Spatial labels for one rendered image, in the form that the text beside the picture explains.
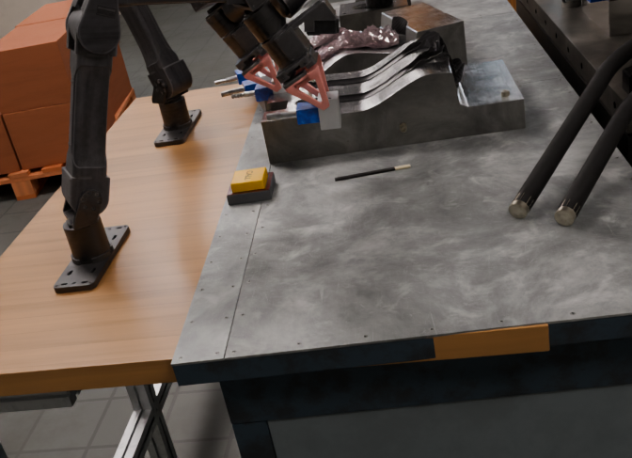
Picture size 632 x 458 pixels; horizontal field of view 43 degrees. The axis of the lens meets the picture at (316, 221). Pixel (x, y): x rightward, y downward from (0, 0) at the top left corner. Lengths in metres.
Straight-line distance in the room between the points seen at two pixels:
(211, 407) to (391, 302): 1.27
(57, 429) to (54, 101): 1.88
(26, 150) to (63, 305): 2.74
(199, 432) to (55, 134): 2.08
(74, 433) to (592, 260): 1.63
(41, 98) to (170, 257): 2.63
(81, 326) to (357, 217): 0.47
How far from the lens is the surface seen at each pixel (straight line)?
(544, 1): 2.56
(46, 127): 3.94
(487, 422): 1.15
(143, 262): 1.35
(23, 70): 3.89
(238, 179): 1.46
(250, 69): 1.67
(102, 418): 2.40
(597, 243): 1.19
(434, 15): 2.04
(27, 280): 1.42
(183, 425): 2.27
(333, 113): 1.41
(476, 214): 1.28
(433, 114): 1.55
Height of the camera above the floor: 1.40
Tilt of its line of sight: 27 degrees down
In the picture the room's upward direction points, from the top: 11 degrees counter-clockwise
